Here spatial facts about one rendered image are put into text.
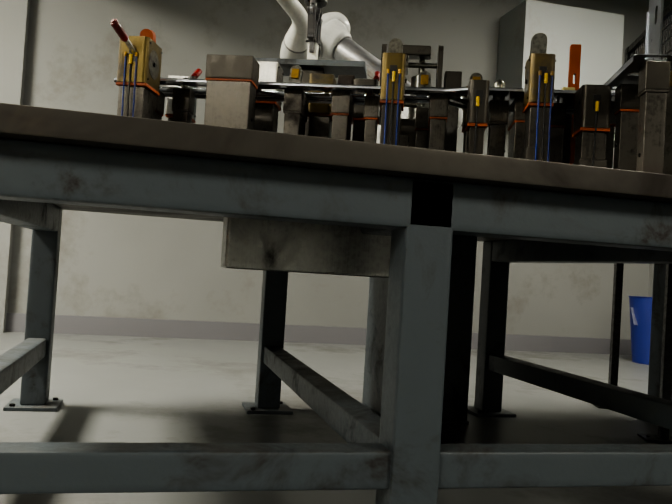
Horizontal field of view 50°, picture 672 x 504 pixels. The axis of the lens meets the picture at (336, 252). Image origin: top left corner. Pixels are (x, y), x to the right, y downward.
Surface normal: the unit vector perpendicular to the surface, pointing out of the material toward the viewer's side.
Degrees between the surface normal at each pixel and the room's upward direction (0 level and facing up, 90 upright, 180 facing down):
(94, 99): 90
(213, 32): 90
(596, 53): 90
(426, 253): 90
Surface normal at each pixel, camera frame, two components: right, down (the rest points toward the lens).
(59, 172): 0.24, -0.01
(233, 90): -0.10, -0.04
